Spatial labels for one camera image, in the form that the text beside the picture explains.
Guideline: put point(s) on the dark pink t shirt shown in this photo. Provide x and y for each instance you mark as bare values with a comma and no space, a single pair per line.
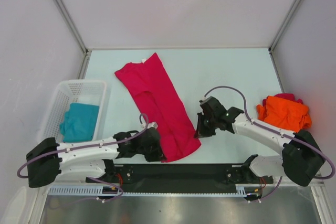
288,96

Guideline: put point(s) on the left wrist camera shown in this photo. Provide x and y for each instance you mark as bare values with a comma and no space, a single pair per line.
152,125

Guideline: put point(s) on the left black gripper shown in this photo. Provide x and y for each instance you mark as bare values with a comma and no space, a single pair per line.
158,155

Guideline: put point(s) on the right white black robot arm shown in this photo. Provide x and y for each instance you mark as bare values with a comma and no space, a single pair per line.
298,156

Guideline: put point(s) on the slotted white cable duct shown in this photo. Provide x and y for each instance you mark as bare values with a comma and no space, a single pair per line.
108,191

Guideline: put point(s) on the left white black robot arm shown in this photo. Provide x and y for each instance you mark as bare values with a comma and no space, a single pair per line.
51,161

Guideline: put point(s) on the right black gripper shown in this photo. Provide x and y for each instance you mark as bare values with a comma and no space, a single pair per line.
201,131

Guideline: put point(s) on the teal t shirt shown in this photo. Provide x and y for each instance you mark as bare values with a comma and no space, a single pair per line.
79,123

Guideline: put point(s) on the orange t shirt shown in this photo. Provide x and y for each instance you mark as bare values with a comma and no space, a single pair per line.
284,114

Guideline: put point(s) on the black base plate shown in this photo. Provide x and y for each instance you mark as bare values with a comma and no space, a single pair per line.
181,178

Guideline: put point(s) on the white plastic laundry basket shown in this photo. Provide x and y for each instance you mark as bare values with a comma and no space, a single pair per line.
92,92

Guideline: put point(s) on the magenta t shirt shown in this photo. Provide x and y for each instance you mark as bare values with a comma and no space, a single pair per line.
154,94

